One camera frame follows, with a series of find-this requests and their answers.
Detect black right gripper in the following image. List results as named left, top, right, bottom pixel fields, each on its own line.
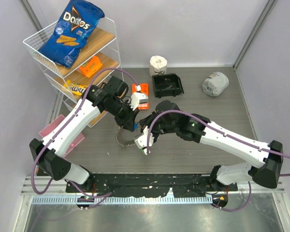
left=139, top=111, right=177, bottom=143

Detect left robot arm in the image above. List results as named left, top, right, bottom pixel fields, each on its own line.
left=29, top=76, right=147, bottom=192

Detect white wire wooden shelf rack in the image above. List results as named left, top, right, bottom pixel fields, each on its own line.
left=23, top=16, right=127, bottom=128

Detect orange razor box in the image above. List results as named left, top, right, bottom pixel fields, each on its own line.
left=131, top=83, right=150, bottom=111

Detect keys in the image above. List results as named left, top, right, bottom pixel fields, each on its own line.
left=159, top=77, right=176, bottom=90

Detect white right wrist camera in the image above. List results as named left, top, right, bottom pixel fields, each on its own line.
left=134, top=126, right=154, bottom=155

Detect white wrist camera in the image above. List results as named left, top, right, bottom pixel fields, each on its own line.
left=130, top=84, right=149, bottom=112
left=134, top=126, right=154, bottom=155

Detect blue Doritos chip bag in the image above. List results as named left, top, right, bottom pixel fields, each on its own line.
left=38, top=0, right=105, bottom=69

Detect orange snack box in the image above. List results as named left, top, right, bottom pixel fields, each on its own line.
left=78, top=56, right=102, bottom=78

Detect pink plastic tray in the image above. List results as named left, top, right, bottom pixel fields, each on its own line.
left=39, top=115, right=85, bottom=157

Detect white toilet paper roll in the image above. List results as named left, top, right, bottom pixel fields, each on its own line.
left=149, top=56, right=168, bottom=76

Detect grey wrapped paper bundle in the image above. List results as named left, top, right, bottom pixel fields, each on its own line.
left=202, top=72, right=230, bottom=97

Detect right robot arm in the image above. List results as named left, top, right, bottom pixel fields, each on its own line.
left=134, top=101, right=283, bottom=190

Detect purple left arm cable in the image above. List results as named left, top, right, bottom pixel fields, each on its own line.
left=31, top=67, right=142, bottom=210

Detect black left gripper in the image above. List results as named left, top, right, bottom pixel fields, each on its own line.
left=106, top=98, right=140, bottom=131

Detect black plastic storage bin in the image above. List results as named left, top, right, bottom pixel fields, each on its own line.
left=152, top=73, right=184, bottom=98

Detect yellow M&M candy bag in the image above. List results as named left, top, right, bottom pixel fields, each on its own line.
left=63, top=80, right=87, bottom=96

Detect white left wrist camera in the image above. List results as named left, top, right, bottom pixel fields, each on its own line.
left=130, top=84, right=149, bottom=112

